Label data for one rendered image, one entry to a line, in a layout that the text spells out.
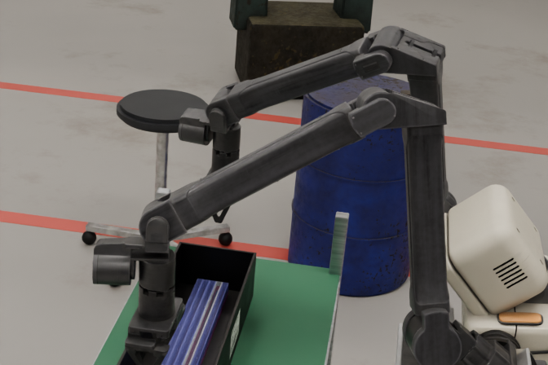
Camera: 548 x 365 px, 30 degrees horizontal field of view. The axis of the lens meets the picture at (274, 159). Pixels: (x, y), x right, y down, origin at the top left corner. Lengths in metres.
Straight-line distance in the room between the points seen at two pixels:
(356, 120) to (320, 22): 4.60
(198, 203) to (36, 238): 2.96
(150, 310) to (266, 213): 3.15
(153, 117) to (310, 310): 1.82
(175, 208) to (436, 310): 0.43
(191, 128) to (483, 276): 0.70
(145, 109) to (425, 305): 2.51
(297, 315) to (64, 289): 2.01
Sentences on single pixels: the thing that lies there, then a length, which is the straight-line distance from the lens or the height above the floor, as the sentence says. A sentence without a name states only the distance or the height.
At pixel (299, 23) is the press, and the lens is 6.05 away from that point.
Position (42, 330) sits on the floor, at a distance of 3.87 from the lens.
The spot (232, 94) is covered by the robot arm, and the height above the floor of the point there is 1.44.
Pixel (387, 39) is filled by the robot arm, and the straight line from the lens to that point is 1.84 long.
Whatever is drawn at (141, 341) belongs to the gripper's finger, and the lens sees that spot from 1.62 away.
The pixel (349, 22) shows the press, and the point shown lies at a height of 0.48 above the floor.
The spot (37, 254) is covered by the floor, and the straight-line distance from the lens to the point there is 4.36.
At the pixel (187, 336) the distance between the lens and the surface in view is 2.04.
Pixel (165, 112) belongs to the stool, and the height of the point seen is 0.69.
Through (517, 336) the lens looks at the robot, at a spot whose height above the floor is 1.21.
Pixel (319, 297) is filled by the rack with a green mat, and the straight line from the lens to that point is 2.29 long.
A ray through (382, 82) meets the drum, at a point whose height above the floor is 0.79.
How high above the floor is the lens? 2.13
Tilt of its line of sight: 24 degrees down
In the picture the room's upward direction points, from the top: 5 degrees clockwise
